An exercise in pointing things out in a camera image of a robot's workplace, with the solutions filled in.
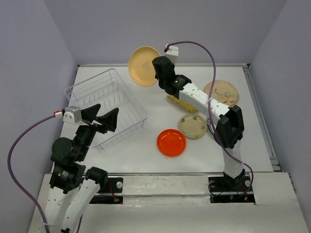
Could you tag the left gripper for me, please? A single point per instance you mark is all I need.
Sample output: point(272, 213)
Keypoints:
point(95, 124)

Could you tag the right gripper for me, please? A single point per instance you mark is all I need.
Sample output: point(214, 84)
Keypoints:
point(161, 67)

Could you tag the tan round plate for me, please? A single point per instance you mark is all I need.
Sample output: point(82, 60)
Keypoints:
point(140, 66)

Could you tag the white wire dish rack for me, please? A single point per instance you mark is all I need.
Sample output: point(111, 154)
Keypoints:
point(110, 91)

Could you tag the woven bamboo tray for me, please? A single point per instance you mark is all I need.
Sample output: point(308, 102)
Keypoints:
point(186, 106)

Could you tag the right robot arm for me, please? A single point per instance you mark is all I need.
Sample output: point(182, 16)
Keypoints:
point(228, 121)

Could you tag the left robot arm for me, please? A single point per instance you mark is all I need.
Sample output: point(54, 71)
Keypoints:
point(72, 185)

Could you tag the small cream plate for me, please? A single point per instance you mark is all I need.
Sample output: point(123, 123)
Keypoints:
point(192, 126)

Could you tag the beige floral plate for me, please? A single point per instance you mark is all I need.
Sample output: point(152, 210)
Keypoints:
point(225, 92)

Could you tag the orange plate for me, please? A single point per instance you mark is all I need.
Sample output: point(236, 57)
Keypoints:
point(171, 142)

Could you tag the white green-rimmed plate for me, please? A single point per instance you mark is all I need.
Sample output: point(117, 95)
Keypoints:
point(209, 127)

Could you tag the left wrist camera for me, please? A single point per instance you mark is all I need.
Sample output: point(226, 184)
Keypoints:
point(72, 115)

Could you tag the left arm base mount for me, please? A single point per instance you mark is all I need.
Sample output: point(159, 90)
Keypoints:
point(111, 193)

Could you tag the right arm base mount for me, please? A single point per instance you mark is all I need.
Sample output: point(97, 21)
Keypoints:
point(220, 192)

